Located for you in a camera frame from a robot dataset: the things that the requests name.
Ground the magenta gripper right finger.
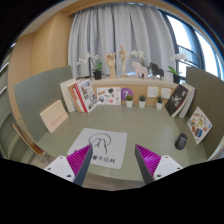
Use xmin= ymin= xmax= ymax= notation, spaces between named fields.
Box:
xmin=135 ymin=144 xmax=161 ymax=184

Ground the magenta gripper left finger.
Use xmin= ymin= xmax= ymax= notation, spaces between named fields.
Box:
xmin=67 ymin=145 xmax=93 ymax=186

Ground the black computer mouse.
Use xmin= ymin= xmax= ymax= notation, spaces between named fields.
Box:
xmin=175 ymin=133 xmax=187 ymax=150

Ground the beige wooden board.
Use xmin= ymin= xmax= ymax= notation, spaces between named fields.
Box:
xmin=40 ymin=100 xmax=68 ymax=133

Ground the small potted plant right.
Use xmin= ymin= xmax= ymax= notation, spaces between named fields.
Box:
xmin=156 ymin=96 xmax=163 ymax=110

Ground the small potted plant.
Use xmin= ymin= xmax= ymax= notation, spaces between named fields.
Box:
xmin=156 ymin=96 xmax=163 ymax=110
xmin=126 ymin=95 xmax=133 ymax=108
xmin=139 ymin=95 xmax=146 ymax=108

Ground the small potted plant middle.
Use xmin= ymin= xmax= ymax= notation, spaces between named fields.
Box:
xmin=139 ymin=95 xmax=146 ymax=108

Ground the black book leaning right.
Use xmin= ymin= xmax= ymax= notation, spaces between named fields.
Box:
xmin=165 ymin=85 xmax=189 ymax=117

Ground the colourful illustrated book right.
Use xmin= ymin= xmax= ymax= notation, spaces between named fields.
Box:
xmin=187 ymin=107 xmax=212 ymax=144

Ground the small potted plant left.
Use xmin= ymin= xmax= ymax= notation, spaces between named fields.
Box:
xmin=126 ymin=95 xmax=133 ymax=108

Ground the red and white magazine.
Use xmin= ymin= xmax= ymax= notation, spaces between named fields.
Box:
xmin=74 ymin=79 xmax=98 ymax=113

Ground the sticker illustrated card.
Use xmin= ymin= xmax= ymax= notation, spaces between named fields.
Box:
xmin=97 ymin=87 xmax=121 ymax=105

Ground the white books stack left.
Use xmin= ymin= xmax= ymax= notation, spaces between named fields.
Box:
xmin=60 ymin=79 xmax=78 ymax=112

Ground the purple round number sign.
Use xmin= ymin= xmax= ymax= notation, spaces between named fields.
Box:
xmin=121 ymin=88 xmax=133 ymax=101

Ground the green partition panel left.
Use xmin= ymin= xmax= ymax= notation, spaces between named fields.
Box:
xmin=14 ymin=66 xmax=72 ymax=142

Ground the green partition panel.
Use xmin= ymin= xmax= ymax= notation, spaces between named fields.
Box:
xmin=14 ymin=66 xmax=72 ymax=142
xmin=186 ymin=67 xmax=224 ymax=157

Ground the wooden shelf ledge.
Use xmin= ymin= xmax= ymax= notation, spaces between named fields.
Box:
xmin=89 ymin=76 xmax=177 ymax=89

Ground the white book behind black book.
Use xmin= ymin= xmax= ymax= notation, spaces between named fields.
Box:
xmin=178 ymin=82 xmax=196 ymax=118

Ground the black wooden horse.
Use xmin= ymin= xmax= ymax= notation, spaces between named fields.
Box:
xmin=150 ymin=63 xmax=164 ymax=77

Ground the white orchid black pot left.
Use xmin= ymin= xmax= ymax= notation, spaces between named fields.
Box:
xmin=76 ymin=52 xmax=102 ymax=77

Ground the white orchid black pot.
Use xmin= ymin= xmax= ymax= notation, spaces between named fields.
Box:
xmin=76 ymin=52 xmax=102 ymax=77
xmin=167 ymin=53 xmax=188 ymax=84

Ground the pink wooden horse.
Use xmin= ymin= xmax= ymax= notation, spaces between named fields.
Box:
xmin=132 ymin=61 xmax=148 ymax=79

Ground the white orchid black pot right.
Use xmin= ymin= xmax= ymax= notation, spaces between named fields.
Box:
xmin=167 ymin=53 xmax=188 ymax=84

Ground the green partition panel right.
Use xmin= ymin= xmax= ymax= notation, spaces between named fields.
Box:
xmin=186 ymin=67 xmax=224 ymax=157

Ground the wooden hand sculpture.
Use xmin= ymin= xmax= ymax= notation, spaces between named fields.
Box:
xmin=105 ymin=53 xmax=116 ymax=79

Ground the white orchid behind horse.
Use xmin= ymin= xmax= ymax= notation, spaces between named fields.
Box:
xmin=131 ymin=50 xmax=146 ymax=67

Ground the wooden mannequin figure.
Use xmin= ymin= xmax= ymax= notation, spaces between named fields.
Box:
xmin=119 ymin=46 xmax=129 ymax=74

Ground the grey curtain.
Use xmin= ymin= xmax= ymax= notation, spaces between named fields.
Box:
xmin=68 ymin=3 xmax=175 ymax=78

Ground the white wall socket left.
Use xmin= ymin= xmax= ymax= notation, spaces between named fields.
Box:
xmin=147 ymin=87 xmax=158 ymax=98

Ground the white wall socket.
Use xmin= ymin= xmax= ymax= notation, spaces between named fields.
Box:
xmin=147 ymin=87 xmax=158 ymax=98
xmin=161 ymin=88 xmax=171 ymax=99

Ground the white wall socket right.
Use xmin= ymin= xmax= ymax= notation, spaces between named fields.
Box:
xmin=161 ymin=88 xmax=171 ymax=99

